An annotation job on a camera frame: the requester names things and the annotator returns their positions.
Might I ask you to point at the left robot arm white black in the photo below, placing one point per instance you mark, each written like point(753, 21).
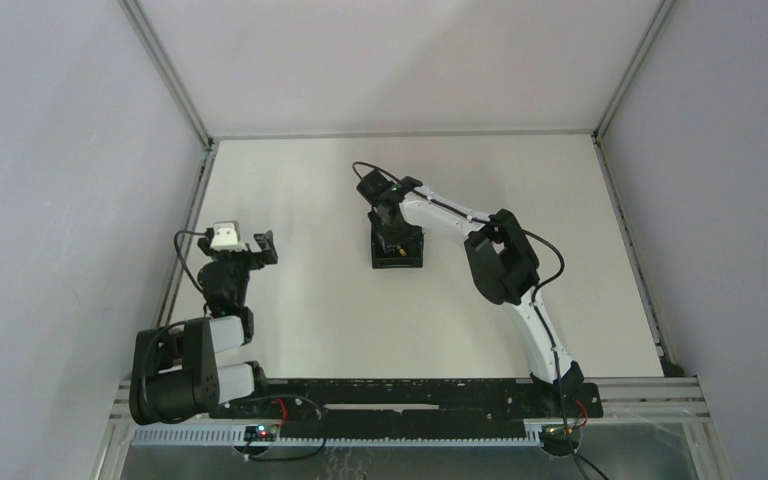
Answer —
point(175, 374)

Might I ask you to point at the black plastic bin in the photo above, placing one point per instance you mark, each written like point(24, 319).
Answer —
point(384, 243)

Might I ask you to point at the small electronics board with LEDs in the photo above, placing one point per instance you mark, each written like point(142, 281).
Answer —
point(260, 433)

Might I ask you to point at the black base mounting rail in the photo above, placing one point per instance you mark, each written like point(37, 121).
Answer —
point(424, 408)

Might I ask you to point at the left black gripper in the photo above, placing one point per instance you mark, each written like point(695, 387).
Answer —
point(263, 250)

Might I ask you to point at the white slotted cable duct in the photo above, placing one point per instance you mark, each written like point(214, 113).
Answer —
point(242, 435)

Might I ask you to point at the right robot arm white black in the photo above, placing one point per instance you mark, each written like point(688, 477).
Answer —
point(502, 262)

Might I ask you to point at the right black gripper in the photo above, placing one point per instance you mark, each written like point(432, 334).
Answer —
point(396, 254)

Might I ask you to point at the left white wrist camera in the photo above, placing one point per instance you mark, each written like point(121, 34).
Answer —
point(226, 237)

